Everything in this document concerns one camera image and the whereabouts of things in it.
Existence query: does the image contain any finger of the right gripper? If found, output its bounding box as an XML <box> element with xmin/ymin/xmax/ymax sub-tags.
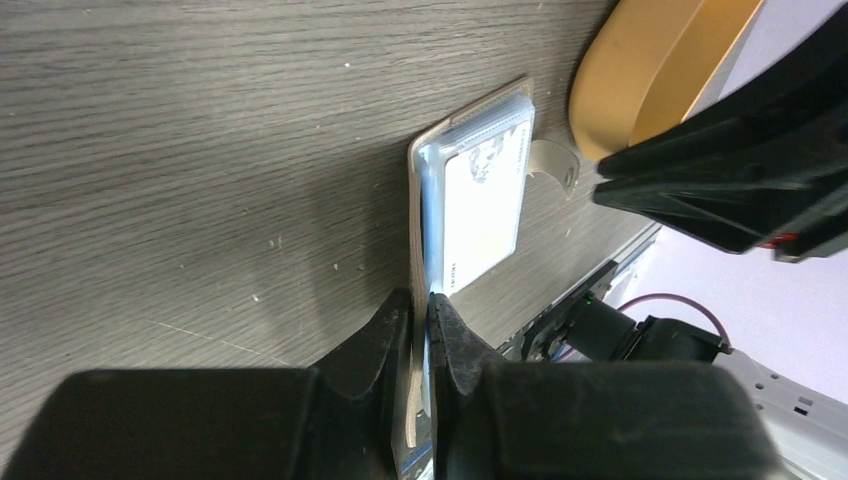
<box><xmin>593</xmin><ymin>181</ymin><xmax>847</xmax><ymax>254</ymax></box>
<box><xmin>597</xmin><ymin>5</ymin><xmax>847</xmax><ymax>179</ymax></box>

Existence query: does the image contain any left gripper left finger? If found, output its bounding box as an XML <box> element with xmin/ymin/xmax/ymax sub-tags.
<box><xmin>4</xmin><ymin>288</ymin><xmax>412</xmax><ymax>479</ymax></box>

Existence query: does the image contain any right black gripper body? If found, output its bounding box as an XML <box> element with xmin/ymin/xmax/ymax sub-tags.
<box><xmin>761</xmin><ymin>218</ymin><xmax>847</xmax><ymax>264</ymax></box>

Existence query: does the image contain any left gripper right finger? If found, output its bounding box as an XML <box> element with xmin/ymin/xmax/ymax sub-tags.
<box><xmin>427</xmin><ymin>294</ymin><xmax>788</xmax><ymax>479</ymax></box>

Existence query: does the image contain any yellow oval tray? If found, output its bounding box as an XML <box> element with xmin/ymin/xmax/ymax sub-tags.
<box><xmin>568</xmin><ymin>0</ymin><xmax>761</xmax><ymax>162</ymax></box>

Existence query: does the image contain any clear grey card holder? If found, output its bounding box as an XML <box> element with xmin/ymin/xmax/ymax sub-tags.
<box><xmin>402</xmin><ymin>76</ymin><xmax>582</xmax><ymax>452</ymax></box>

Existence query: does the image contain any aluminium rail frame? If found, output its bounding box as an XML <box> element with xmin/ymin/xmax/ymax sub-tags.
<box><xmin>496</xmin><ymin>221</ymin><xmax>664</xmax><ymax>359</ymax></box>

